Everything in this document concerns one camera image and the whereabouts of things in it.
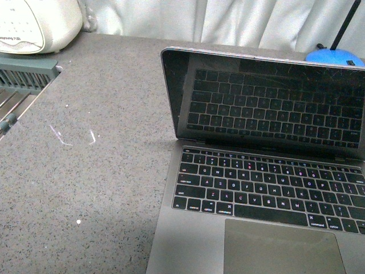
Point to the grey laptop computer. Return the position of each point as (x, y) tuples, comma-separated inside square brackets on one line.
[(267, 174)]

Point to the white curtain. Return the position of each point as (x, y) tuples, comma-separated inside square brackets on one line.
[(278, 25)]

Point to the grey-green dish rack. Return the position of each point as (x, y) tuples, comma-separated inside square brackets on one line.
[(22, 80)]

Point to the blue desk lamp base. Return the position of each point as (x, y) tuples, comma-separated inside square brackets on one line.
[(335, 57)]

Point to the white rounded appliance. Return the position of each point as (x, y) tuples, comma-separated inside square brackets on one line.
[(37, 27)]

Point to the black lamp pole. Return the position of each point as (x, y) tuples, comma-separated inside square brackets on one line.
[(345, 24)]

